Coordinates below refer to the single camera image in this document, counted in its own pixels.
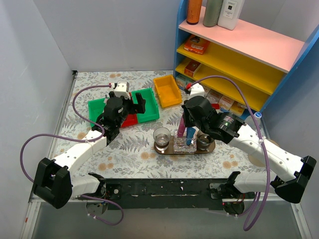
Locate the blue toothpaste tube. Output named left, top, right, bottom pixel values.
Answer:
left=186, top=127, right=196, bottom=146

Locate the pink toothpaste tube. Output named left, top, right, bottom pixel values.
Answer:
left=177, top=114, right=185, bottom=137

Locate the green translucent cup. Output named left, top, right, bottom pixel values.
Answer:
left=196, top=132, right=214, bottom=151

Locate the clear glass cup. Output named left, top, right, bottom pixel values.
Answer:
left=153, top=127, right=171, bottom=151

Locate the clear textured acrylic holder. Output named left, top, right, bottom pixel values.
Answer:
left=173, top=135, right=197, bottom=154

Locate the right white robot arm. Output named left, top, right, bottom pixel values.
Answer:
left=182, top=96, right=317, bottom=204

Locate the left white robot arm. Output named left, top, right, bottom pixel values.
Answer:
left=32, top=92, right=146, bottom=209

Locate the red silver toothpaste box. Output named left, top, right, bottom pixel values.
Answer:
left=211, top=104, right=220, bottom=110

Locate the brown oval wooden tray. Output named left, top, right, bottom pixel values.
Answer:
left=154, top=135, right=216, bottom=155

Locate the floral patterned table mat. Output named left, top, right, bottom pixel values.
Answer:
left=60, top=70, right=262, bottom=178

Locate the green bin with cups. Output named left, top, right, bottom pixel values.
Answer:
left=131, top=88, right=160, bottom=123

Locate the red plastic bin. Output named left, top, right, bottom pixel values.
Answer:
left=121, top=114, right=138, bottom=128

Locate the green bin with toothbrushes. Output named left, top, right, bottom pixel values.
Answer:
left=88, top=98, right=105, bottom=122

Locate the pink white sponge pack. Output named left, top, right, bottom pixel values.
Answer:
left=218, top=96, right=235, bottom=111

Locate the yellow plastic bin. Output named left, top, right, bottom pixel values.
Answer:
left=154, top=75, right=182, bottom=108

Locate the teal sponge pack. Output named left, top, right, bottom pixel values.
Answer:
left=175, top=75, right=188, bottom=88

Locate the yellow sponge pack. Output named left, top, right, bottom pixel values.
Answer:
left=229, top=102, right=247, bottom=117

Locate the red white box middle shelf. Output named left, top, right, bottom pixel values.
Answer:
left=184, top=60, right=202, bottom=77

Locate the clear plastic water bottle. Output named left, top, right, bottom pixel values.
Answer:
left=247, top=112, right=262, bottom=125

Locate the orange box upper shelf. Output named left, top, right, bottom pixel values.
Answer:
left=183, top=34, right=210, bottom=55

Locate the brown tape roll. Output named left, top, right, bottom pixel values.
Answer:
left=249, top=140, right=280, bottom=167

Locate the blue yellow pink shelf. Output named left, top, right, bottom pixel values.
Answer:
left=173, top=0, right=319, bottom=112

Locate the orange bottle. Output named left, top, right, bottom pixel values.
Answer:
left=186, top=0, right=202, bottom=25

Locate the grey bottle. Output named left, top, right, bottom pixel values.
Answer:
left=203, top=0, right=223, bottom=27

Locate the white bottle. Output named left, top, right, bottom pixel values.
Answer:
left=217, top=0, right=245, bottom=30

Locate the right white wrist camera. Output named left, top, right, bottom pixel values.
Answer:
left=185, top=83, right=205, bottom=100

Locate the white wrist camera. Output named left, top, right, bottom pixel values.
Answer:
left=185, top=83, right=205, bottom=100
left=110, top=81, right=131, bottom=99

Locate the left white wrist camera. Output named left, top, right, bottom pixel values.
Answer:
left=110, top=81, right=131, bottom=99

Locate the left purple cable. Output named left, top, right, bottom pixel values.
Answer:
left=19, top=84, right=124, bottom=226

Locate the purple cable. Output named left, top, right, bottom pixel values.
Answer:
left=19, top=84, right=124, bottom=226
left=190, top=76, right=271, bottom=231

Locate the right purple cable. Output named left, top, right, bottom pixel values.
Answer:
left=190, top=76, right=271, bottom=231

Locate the black aluminium base frame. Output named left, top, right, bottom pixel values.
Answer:
left=28, top=171, right=300, bottom=217

